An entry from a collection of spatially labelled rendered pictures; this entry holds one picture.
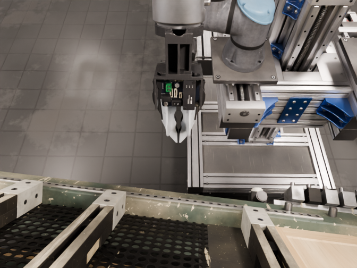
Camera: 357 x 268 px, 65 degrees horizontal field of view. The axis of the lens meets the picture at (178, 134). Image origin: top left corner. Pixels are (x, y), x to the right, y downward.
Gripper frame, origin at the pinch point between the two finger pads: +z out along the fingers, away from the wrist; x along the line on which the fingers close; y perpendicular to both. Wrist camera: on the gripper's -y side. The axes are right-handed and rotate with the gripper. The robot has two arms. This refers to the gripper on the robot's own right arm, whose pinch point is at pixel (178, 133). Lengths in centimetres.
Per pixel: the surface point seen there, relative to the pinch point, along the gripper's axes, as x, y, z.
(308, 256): 32.6, 0.8, 34.6
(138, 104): -33, -154, 68
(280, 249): 22.3, 6.1, 24.9
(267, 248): 19.3, 6.3, 24.6
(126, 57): -48, -200, 44
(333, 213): 49, -18, 40
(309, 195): 48, -32, 45
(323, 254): 37, 0, 36
